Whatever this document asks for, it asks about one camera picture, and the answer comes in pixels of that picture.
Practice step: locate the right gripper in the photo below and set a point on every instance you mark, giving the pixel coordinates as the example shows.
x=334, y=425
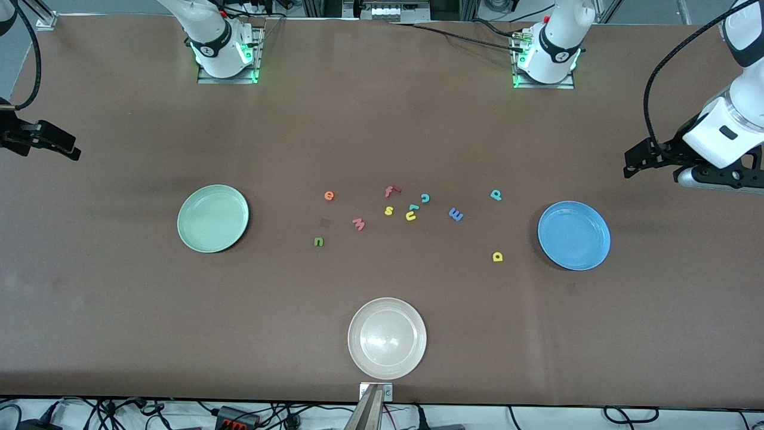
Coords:
x=13, y=137

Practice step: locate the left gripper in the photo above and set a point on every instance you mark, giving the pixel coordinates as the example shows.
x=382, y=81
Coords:
x=672, y=147

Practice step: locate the blue letter m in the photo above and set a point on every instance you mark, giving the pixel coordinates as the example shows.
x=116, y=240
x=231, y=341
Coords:
x=455, y=214

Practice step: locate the red letter w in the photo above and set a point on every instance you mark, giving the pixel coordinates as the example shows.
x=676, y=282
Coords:
x=358, y=224

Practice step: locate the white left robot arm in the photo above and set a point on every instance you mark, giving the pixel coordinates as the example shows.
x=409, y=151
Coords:
x=558, y=42

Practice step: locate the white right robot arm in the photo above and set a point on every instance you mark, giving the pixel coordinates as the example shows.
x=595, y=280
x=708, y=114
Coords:
x=215, y=36

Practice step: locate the blue plate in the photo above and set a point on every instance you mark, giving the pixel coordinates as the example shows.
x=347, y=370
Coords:
x=574, y=236

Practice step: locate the green plate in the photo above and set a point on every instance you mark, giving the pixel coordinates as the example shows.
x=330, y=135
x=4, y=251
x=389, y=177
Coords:
x=213, y=218

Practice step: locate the red letter f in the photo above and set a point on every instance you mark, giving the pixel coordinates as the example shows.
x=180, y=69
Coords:
x=390, y=191

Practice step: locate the grey socket strip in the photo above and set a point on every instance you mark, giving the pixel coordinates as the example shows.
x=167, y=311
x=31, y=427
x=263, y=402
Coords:
x=391, y=11

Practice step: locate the white plate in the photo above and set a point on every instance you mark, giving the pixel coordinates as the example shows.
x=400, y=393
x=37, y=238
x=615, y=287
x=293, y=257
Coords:
x=387, y=338

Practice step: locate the black red power strip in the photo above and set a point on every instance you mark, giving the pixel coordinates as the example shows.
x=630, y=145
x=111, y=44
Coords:
x=237, y=417

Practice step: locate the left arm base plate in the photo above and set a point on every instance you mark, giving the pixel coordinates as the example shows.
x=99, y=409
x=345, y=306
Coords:
x=567, y=85

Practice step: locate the aluminium frame profile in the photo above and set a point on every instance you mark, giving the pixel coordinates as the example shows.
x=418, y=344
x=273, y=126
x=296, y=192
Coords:
x=40, y=17

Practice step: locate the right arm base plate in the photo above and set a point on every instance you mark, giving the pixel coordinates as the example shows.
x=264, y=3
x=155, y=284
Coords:
x=258, y=54

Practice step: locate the metal post bracket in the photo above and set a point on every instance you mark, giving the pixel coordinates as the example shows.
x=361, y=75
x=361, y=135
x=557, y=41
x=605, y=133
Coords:
x=388, y=391

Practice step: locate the aluminium camera post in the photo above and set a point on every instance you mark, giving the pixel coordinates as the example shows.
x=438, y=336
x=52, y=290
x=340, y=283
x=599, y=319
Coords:
x=365, y=415

